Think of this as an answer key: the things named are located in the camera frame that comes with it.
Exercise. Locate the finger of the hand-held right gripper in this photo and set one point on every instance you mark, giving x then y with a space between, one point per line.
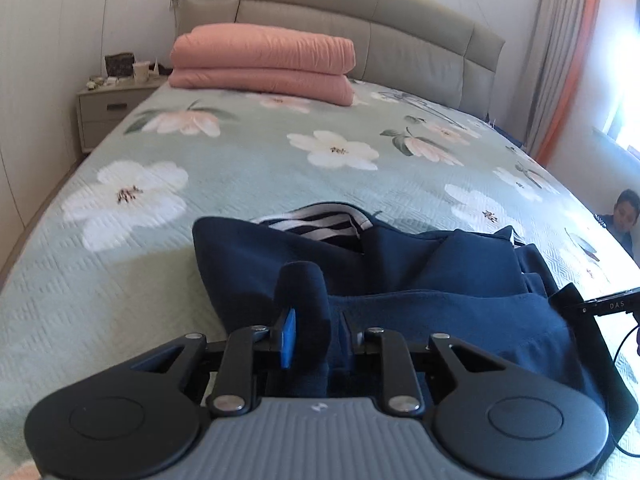
612 385
605 304

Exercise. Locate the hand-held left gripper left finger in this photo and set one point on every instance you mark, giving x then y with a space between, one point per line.
287 340

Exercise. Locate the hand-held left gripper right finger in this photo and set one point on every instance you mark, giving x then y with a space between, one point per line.
359 341

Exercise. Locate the navy blue striped-sleeve hoodie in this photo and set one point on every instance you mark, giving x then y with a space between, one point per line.
425 280

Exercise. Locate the bed with floral bedspread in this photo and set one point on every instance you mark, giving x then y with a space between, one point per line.
240 175

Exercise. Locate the window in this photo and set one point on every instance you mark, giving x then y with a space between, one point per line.
625 110

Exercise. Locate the dark blue cloth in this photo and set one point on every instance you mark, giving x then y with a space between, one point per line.
505 132

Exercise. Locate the orange curtain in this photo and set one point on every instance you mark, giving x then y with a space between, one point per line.
575 65

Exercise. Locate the grey curtain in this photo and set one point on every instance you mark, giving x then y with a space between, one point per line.
555 60

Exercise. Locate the folded pink quilt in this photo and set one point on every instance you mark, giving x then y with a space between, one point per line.
265 60

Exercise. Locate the beige nightstand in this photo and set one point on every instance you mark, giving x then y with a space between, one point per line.
107 110

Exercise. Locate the white cup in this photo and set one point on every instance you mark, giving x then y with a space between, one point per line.
141 72

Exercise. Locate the beige padded headboard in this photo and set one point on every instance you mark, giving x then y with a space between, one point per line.
350 25

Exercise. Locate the brown patterned bag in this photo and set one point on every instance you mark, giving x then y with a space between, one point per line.
119 64

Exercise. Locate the white wardrobe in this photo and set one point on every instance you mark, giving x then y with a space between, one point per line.
40 85

